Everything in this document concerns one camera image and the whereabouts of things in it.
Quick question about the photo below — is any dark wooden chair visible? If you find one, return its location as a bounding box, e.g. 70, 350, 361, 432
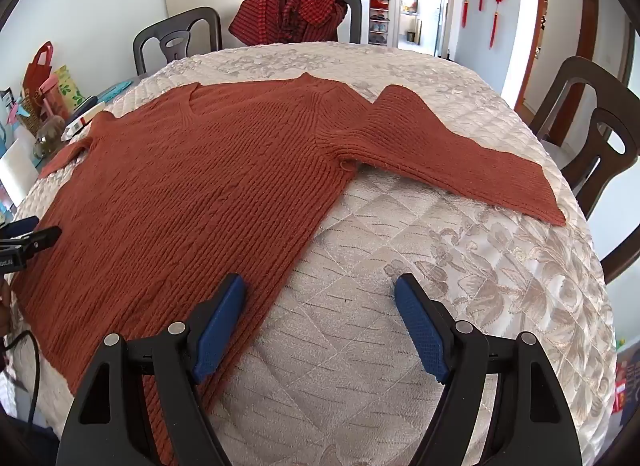
132, 6, 223, 77
335, 0, 363, 44
527, 56, 640, 287

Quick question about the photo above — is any green floral gift bag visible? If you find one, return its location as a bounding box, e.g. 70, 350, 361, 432
52, 64, 87, 109

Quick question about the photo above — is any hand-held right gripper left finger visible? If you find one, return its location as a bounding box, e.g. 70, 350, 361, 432
55, 273, 248, 466

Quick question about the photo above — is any colourful box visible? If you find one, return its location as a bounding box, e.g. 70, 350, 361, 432
611, 341, 640, 419

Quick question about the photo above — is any rust orange knit sweater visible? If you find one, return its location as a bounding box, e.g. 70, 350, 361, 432
12, 72, 567, 466

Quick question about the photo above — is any white tube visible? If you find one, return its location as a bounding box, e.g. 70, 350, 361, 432
61, 102, 107, 141

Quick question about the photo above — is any brown wooden door frame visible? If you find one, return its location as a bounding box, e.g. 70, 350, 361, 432
515, 0, 601, 121

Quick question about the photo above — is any red plaid garment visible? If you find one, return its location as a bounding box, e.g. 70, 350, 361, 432
228, 0, 349, 44

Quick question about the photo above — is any black cable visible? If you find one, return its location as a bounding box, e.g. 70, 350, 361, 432
0, 331, 42, 424

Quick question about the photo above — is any teal plastic item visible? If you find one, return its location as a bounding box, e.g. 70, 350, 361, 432
97, 80, 132, 102

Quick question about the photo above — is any red gift bag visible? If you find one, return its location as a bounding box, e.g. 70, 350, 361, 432
21, 42, 58, 111

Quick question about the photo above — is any cream quilted floral blanket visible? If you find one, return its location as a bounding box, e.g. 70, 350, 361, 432
10, 40, 618, 466

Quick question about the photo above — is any white shelf rack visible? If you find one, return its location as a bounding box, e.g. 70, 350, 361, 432
369, 0, 394, 46

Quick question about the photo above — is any clear glass jar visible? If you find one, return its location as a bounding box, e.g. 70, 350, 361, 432
32, 118, 66, 159

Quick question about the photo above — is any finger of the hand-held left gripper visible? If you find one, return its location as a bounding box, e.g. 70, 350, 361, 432
0, 216, 40, 241
0, 227, 62, 261

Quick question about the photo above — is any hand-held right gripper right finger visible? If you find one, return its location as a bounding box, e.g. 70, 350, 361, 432
394, 273, 583, 466

